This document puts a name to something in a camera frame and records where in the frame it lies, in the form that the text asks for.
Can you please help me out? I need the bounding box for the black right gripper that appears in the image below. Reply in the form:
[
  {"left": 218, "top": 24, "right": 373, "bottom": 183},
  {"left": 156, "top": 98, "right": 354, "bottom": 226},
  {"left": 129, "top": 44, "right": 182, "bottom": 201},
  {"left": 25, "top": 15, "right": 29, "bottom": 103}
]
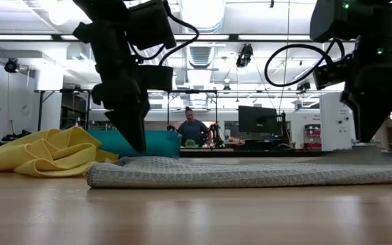
[{"left": 339, "top": 63, "right": 392, "bottom": 144}]

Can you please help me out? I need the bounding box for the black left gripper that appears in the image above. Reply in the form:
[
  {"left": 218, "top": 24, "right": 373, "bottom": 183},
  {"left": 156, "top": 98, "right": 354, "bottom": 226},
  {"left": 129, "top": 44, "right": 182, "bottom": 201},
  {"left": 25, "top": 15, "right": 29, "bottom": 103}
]
[{"left": 91, "top": 80, "right": 151, "bottom": 152}]

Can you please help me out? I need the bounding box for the yellow microfiber towel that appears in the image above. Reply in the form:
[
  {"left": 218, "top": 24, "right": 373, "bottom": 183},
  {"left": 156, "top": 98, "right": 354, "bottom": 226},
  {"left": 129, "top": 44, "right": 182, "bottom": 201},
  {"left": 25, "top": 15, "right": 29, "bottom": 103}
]
[{"left": 0, "top": 126, "right": 119, "bottom": 178}]

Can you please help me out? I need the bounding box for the grey microfiber towel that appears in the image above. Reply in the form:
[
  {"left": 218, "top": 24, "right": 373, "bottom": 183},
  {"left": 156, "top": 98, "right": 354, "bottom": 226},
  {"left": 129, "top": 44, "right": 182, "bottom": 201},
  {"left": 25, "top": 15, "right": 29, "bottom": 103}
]
[{"left": 86, "top": 146, "right": 392, "bottom": 189}]

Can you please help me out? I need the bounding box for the teal plastic bin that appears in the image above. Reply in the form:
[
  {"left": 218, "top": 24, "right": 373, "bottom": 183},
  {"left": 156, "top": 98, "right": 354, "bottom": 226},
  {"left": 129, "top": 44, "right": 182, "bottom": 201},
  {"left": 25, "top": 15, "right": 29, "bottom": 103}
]
[{"left": 86, "top": 129, "right": 182, "bottom": 159}]

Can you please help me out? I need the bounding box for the white pillar cabinet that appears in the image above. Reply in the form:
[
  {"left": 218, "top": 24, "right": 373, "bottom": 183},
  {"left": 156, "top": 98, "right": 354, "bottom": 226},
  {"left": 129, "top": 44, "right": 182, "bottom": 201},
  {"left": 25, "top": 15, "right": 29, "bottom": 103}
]
[{"left": 319, "top": 93, "right": 356, "bottom": 152}]

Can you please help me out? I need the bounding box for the person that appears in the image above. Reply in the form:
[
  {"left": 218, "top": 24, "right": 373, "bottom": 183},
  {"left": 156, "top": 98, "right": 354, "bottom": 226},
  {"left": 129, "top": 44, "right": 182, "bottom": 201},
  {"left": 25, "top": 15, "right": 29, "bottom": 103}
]
[{"left": 176, "top": 106, "right": 214, "bottom": 148}]

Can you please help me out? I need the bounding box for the red tool cart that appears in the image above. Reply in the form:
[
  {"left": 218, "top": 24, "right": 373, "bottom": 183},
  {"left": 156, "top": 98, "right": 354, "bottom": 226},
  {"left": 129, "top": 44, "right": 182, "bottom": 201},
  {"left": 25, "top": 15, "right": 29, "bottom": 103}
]
[{"left": 304, "top": 124, "right": 322, "bottom": 150}]

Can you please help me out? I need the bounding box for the ceiling vent grille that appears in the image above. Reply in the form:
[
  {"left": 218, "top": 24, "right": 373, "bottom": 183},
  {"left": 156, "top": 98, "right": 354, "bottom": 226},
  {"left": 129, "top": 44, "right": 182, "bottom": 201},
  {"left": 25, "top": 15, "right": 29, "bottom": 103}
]
[{"left": 187, "top": 45, "right": 214, "bottom": 70}]

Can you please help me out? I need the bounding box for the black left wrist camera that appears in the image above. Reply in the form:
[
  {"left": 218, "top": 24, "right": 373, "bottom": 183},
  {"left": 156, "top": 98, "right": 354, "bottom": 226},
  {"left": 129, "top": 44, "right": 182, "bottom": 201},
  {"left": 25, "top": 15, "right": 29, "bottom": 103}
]
[{"left": 137, "top": 65, "right": 174, "bottom": 92}]

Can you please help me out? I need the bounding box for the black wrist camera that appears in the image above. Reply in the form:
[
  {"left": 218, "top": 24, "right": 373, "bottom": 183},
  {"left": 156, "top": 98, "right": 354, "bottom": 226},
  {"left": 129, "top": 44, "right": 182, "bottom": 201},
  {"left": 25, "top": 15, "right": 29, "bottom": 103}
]
[
  {"left": 137, "top": 65, "right": 174, "bottom": 92},
  {"left": 312, "top": 56, "right": 355, "bottom": 91}
]

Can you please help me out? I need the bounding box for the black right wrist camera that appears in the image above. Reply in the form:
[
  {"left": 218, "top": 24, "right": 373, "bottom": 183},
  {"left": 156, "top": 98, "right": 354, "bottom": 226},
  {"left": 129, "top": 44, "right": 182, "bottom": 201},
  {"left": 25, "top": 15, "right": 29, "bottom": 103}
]
[{"left": 312, "top": 56, "right": 355, "bottom": 91}]

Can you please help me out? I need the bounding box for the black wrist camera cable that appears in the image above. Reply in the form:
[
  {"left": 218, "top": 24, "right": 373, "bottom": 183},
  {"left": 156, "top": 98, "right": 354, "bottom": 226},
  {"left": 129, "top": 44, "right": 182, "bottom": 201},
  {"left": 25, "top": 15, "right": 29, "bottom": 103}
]
[
  {"left": 263, "top": 38, "right": 346, "bottom": 88},
  {"left": 127, "top": 0, "right": 200, "bottom": 67}
]

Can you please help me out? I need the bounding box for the black aluminium table frame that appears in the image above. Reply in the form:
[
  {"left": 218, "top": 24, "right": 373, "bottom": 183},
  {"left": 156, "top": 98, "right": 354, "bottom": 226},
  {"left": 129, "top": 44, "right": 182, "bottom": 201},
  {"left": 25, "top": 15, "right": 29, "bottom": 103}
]
[{"left": 178, "top": 148, "right": 329, "bottom": 159}]

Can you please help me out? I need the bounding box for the silver ceiling air duct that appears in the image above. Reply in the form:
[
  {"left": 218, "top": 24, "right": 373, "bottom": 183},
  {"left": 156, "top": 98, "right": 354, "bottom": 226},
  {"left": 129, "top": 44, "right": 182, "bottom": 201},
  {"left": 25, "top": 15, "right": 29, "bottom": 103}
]
[{"left": 177, "top": 0, "right": 227, "bottom": 35}]

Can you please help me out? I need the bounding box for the black ceiling-mounted camera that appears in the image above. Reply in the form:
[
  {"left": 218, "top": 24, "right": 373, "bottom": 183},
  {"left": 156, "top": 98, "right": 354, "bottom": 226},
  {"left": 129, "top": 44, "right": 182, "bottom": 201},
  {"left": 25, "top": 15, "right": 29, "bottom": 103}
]
[
  {"left": 235, "top": 43, "right": 254, "bottom": 68},
  {"left": 4, "top": 58, "right": 19, "bottom": 74}
]

